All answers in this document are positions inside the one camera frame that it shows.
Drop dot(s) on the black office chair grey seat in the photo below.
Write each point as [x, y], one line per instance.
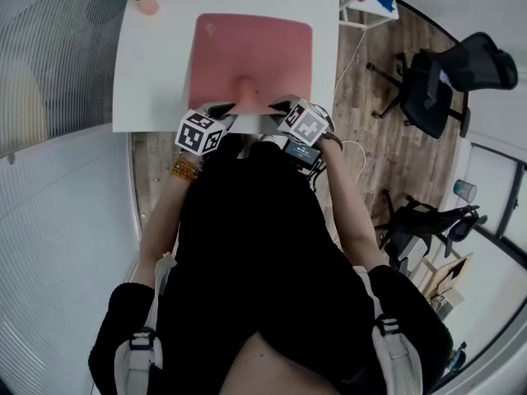
[420, 224]

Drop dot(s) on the black device with screen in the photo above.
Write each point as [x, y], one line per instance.
[302, 154]

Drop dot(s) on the black mesh office chair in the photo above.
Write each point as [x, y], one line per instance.
[432, 97]

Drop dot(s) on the person's right forearm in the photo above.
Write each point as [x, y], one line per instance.
[354, 212]

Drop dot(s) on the wooden board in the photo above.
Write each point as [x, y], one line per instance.
[449, 278]

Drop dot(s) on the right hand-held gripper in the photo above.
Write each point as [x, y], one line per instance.
[304, 124]

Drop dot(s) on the person's left forearm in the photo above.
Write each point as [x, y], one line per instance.
[164, 220]

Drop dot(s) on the pink desk mat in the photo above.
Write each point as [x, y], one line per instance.
[255, 47]

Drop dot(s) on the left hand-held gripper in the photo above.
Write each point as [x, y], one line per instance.
[199, 134]

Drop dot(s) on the black wristband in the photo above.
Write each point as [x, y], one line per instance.
[332, 140]

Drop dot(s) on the person's black clothing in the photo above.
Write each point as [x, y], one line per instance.
[255, 253]

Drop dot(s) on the mesh waste bin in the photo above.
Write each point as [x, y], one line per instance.
[465, 190]

